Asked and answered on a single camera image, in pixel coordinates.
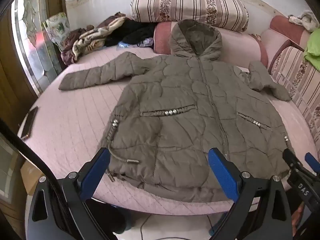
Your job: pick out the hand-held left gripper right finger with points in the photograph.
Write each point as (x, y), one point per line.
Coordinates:
(222, 177)

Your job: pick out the olive quilted hooded jacket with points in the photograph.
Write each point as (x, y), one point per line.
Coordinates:
(175, 100)

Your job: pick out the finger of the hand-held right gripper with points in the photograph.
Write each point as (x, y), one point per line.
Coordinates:
(291, 158)
(313, 162)

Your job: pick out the pink quilted bed cover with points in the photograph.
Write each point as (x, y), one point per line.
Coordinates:
(75, 117)

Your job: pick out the maroon cloth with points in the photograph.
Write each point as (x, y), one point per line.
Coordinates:
(68, 50)

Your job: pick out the striped curved headboard cushion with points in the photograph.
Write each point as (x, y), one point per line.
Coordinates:
(297, 80)

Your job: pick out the beige and brown patterned blanket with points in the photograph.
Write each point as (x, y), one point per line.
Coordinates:
(90, 41)

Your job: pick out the blue plastic bag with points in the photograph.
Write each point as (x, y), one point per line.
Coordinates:
(130, 44)

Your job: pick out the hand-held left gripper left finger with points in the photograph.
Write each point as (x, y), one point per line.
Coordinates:
(96, 171)

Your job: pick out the bright green garment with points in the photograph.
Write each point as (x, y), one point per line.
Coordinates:
(313, 50)

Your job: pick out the pink and red folded blanket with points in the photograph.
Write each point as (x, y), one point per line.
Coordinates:
(280, 30)
(240, 47)

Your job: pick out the black garment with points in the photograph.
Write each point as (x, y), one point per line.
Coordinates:
(135, 32)

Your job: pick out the striped floral pillow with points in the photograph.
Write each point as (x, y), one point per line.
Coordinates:
(190, 2)

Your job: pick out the black smartphone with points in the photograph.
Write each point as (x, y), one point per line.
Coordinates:
(29, 123)

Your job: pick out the beige crumpled cloth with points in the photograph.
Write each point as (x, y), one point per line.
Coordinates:
(303, 18)

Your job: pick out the etched glass door panel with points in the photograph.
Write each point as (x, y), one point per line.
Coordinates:
(32, 37)

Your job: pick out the green printed plastic bag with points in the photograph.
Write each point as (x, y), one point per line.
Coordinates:
(57, 30)

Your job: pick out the cardboard box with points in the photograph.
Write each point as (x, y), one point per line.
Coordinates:
(31, 177)

